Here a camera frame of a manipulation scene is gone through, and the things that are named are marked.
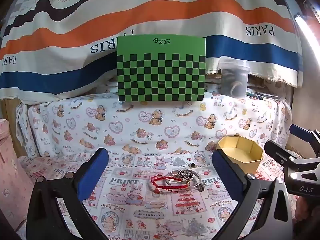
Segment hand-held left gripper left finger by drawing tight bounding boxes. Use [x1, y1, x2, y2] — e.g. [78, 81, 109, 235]
[26, 148, 109, 240]

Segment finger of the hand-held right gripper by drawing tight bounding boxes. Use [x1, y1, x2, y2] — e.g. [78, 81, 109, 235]
[264, 141, 305, 167]
[289, 124, 320, 154]

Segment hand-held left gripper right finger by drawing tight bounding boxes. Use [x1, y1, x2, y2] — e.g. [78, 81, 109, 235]
[212, 149, 292, 240]

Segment yellow octagonal box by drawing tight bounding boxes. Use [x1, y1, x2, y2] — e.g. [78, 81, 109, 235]
[216, 135, 264, 175]

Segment silver bangle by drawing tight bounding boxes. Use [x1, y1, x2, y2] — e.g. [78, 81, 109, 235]
[166, 169, 202, 188]

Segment silver chain bracelet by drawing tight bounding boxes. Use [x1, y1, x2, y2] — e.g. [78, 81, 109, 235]
[175, 170, 207, 192]

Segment red string bracelet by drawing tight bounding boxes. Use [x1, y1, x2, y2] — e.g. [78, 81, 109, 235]
[150, 175, 185, 193]

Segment person's right hand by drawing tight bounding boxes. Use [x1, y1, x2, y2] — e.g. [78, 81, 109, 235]
[296, 197, 320, 230]

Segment white bear print sheet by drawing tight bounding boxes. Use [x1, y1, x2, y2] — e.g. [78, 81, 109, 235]
[16, 79, 292, 157]

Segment pink cartoon print cloth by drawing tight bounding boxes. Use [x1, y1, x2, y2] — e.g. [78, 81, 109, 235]
[19, 151, 298, 240]

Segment clear plastic container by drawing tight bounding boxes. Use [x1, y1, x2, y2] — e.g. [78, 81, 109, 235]
[219, 58, 250, 98]

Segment brown cardboard box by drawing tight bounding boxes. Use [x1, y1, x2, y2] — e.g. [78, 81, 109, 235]
[0, 97, 25, 155]

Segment white light strip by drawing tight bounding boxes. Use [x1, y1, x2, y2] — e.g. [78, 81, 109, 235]
[295, 15, 320, 48]

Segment green black checkered board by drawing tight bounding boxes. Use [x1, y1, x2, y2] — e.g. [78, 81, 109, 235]
[116, 34, 206, 103]

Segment striped orange blue white cloth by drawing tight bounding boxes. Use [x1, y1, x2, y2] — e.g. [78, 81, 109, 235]
[0, 0, 304, 104]

